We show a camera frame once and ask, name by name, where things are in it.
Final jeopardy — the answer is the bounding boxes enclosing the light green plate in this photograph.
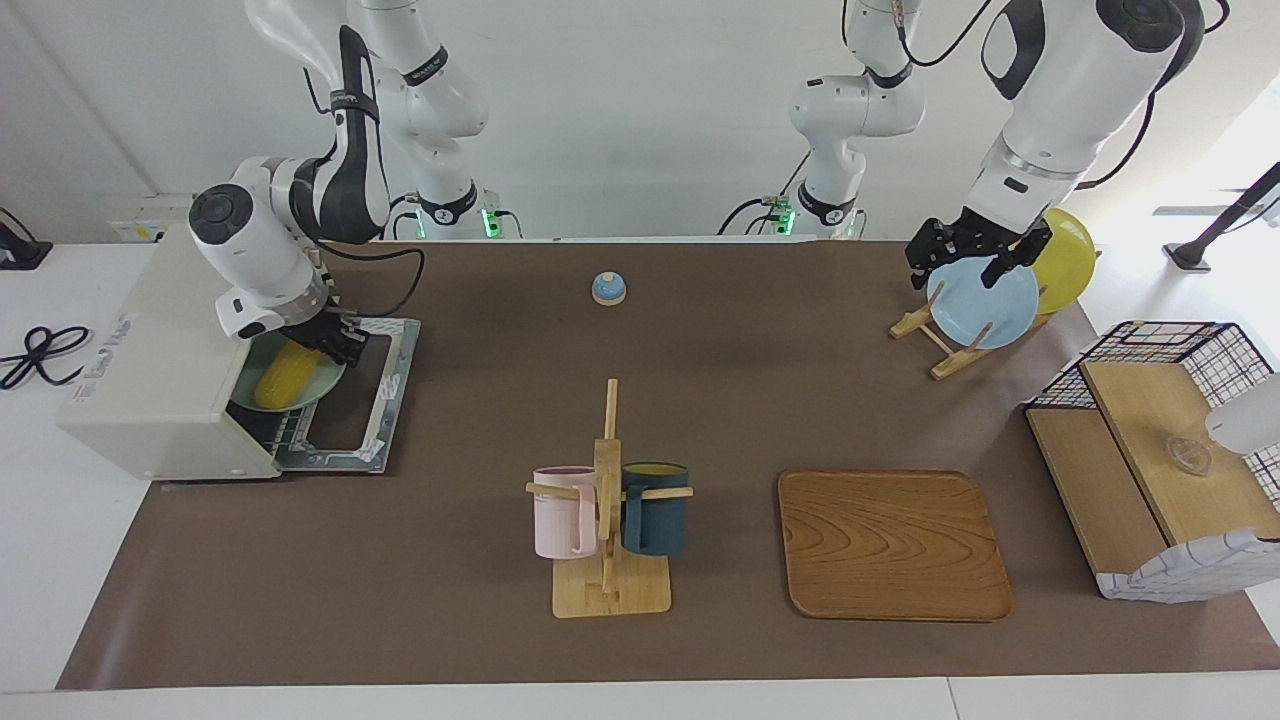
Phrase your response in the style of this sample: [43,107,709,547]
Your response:
[228,335,348,413]

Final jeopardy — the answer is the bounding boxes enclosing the glass oven door with handle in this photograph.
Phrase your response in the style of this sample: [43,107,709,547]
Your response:
[275,317,421,474]

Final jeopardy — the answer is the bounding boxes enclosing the yellow corn cob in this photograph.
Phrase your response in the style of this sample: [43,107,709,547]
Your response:
[254,340,323,409]

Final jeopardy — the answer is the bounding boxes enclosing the white toaster oven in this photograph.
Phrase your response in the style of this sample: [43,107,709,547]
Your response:
[55,222,301,483]

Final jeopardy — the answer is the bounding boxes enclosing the light blue plate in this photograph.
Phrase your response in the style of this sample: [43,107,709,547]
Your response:
[926,256,1041,350]

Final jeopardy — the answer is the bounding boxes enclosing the yellow plate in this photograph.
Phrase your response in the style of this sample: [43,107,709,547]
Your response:
[1030,207,1097,315]

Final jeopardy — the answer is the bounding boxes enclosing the wooden plate rack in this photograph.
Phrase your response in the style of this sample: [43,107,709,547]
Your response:
[889,280,1101,381]

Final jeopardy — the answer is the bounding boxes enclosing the brown table mat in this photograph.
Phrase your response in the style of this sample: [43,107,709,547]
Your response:
[55,240,1280,691]

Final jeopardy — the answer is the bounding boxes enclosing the black tripod stand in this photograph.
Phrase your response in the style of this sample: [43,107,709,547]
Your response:
[1163,162,1280,273]

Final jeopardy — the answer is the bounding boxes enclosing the pink mug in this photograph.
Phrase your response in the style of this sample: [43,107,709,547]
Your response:
[531,466,599,560]

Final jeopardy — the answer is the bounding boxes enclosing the small clear glass dish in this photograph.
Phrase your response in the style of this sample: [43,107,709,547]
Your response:
[1165,437,1213,476]

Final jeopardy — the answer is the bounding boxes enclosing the brown wooden tray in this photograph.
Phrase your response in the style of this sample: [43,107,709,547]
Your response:
[777,469,1015,623]

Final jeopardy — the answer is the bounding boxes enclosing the white rounded device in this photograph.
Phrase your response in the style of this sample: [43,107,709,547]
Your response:
[1204,372,1280,456]

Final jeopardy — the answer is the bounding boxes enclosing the black stand foot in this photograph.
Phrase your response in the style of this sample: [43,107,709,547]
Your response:
[0,207,53,271]

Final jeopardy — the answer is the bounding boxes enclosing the dark teal mug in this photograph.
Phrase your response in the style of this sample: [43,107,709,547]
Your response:
[620,461,690,557]

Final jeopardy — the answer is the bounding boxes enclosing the wooden mug rack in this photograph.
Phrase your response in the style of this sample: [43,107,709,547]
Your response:
[525,378,694,619]

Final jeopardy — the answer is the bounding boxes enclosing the white checked cloth liner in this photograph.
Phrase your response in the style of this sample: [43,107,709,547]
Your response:
[1095,527,1280,603]

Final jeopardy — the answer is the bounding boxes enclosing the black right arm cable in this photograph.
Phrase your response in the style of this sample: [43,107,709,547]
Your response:
[305,60,427,321]

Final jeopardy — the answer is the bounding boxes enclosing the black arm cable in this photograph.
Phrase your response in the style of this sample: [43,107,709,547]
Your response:
[305,60,427,321]
[893,0,1231,191]

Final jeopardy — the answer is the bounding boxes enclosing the black wire basket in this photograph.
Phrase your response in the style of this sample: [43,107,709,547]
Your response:
[1027,321,1280,501]

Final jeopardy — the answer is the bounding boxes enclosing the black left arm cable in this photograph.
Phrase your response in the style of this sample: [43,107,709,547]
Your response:
[893,0,1231,191]

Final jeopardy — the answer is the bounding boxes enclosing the black base cable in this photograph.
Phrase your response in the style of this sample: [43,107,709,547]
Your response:
[718,150,813,237]

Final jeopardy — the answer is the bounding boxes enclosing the wire basket with wood boards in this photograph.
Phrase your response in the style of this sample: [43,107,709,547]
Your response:
[1027,360,1280,576]

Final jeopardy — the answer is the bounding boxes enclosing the coiled black cable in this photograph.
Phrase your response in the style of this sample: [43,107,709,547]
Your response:
[0,325,93,391]

